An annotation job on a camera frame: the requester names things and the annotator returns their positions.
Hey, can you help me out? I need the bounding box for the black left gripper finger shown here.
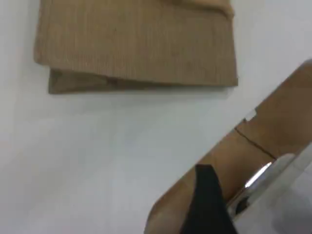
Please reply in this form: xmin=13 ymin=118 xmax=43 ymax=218
xmin=179 ymin=164 xmax=241 ymax=234

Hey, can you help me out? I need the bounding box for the brown jute tote bag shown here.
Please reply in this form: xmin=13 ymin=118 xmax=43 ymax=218
xmin=33 ymin=0 xmax=239 ymax=95

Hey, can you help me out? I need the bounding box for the shiny metal tube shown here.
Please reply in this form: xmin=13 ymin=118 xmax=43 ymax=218
xmin=226 ymin=160 xmax=274 ymax=218

